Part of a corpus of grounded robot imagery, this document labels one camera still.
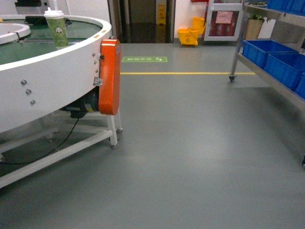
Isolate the steel shelf cart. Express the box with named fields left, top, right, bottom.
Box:
left=229, top=0, right=305, bottom=167

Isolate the orange motor guard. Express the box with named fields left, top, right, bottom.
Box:
left=98, top=39, right=122, bottom=115

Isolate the black drive motor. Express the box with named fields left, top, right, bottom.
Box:
left=61, top=90, right=99, bottom=119

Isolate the yellow mop bucket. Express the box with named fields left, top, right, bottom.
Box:
left=177, top=17, right=206, bottom=46

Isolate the yellow wet floor sign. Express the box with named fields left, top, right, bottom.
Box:
left=156, top=3, right=166, bottom=25

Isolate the round rotary conveyor table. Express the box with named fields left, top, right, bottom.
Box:
left=0, top=15, right=122, bottom=187

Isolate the fire extinguisher cabinet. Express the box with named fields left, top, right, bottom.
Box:
left=203, top=0, right=243, bottom=42

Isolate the blue bin far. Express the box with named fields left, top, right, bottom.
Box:
left=242, top=40, right=297, bottom=69

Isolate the blue bin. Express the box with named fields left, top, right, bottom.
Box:
left=242, top=40, right=297, bottom=69
left=264, top=53, right=305, bottom=91

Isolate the green paper cup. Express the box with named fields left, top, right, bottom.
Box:
left=44, top=7, right=68, bottom=49

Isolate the potted plant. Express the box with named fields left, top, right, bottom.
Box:
left=244, top=14, right=265, bottom=40

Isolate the blue bin middle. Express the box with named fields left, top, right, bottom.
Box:
left=264, top=53, right=305, bottom=91

